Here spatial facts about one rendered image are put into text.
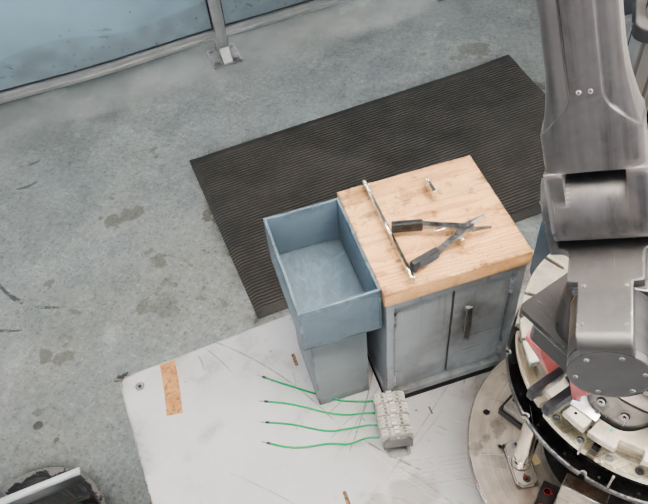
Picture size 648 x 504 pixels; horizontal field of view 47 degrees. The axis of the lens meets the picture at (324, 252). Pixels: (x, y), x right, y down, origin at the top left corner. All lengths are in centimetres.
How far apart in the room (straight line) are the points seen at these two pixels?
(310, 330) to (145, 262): 153
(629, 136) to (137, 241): 212
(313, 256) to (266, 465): 31
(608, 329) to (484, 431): 62
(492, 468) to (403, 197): 40
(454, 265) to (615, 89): 49
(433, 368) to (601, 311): 63
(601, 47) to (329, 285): 63
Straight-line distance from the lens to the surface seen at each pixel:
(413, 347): 106
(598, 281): 54
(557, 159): 51
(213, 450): 115
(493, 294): 103
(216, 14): 302
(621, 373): 55
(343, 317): 94
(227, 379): 120
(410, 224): 95
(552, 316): 67
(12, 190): 284
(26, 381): 230
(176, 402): 120
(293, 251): 107
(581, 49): 48
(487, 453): 111
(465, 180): 104
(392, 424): 109
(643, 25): 117
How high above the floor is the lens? 181
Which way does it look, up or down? 51 degrees down
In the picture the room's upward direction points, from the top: 6 degrees counter-clockwise
